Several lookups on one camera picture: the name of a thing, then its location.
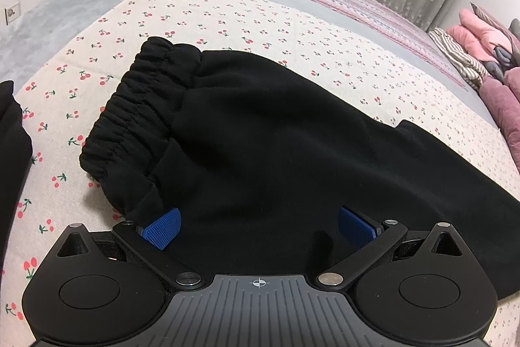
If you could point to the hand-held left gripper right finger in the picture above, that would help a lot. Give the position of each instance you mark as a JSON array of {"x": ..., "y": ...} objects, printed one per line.
[{"x": 357, "y": 228}]

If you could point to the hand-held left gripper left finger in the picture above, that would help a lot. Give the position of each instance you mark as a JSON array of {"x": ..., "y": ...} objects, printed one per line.
[{"x": 160, "y": 229}]

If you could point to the black pants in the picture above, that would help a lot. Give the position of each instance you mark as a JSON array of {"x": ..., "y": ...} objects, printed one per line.
[{"x": 264, "y": 135}]

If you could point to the black folded garment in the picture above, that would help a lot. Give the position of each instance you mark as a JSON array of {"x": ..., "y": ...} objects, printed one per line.
[{"x": 12, "y": 152}]

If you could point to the striped garment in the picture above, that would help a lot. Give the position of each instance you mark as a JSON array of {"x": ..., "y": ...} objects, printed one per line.
[{"x": 459, "y": 56}]

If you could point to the blue-grey cloth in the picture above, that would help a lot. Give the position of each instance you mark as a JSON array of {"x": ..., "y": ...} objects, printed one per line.
[{"x": 499, "y": 60}]

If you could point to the pink padded jacket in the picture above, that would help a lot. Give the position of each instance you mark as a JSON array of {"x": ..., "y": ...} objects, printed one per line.
[{"x": 471, "y": 38}]

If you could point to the cherry print bed sheet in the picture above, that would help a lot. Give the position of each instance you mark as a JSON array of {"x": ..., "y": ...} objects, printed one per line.
[{"x": 243, "y": 17}]

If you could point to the grey pillow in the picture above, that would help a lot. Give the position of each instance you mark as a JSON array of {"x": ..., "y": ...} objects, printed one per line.
[{"x": 516, "y": 32}]

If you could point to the white wall socket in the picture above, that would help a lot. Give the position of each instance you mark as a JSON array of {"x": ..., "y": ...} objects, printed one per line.
[{"x": 11, "y": 11}]

